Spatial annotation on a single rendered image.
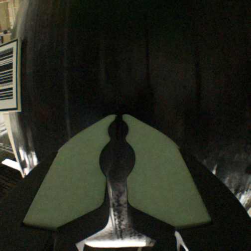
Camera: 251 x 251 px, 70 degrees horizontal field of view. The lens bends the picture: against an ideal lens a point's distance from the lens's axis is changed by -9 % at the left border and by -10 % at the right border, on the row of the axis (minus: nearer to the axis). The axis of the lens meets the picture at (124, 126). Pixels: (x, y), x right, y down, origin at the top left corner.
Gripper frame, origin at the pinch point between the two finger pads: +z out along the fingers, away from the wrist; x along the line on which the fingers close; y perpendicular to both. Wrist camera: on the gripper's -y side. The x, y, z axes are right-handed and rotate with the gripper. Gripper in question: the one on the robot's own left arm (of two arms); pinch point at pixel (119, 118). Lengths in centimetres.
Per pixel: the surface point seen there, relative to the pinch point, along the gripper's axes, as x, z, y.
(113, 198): -0.8, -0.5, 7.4
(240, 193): 10.7, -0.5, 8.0
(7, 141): -780, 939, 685
